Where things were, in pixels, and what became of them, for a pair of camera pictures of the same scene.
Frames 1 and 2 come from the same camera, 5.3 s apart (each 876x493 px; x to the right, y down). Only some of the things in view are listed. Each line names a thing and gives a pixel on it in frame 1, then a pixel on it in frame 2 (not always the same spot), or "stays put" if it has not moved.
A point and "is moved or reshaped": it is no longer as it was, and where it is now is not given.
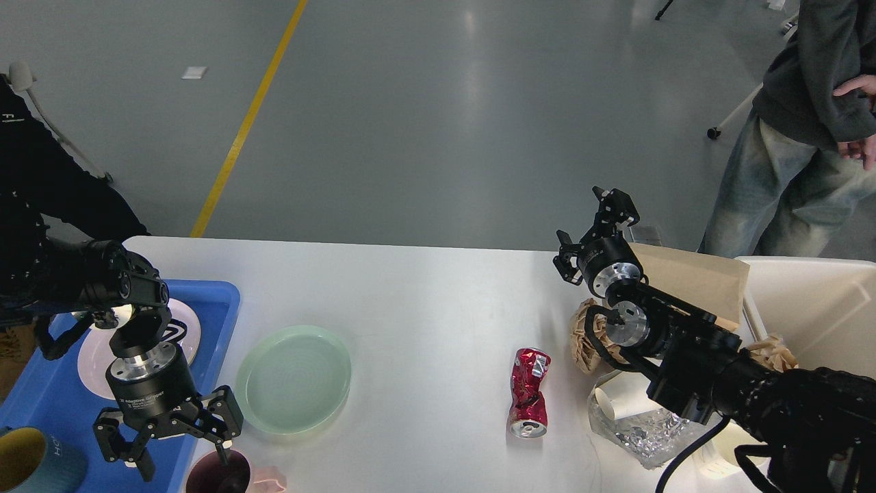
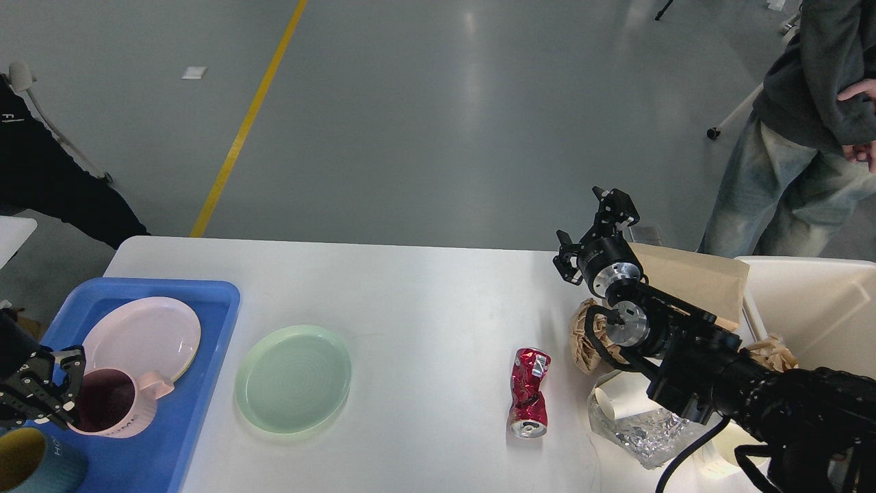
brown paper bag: x=716 y=286 stays put
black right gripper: x=606 y=259 stays put
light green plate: x=293 y=379 stays put
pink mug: x=208 y=475 is moved or reshaped
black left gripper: x=144 y=387 to x=61 y=371
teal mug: x=33 y=461 stays put
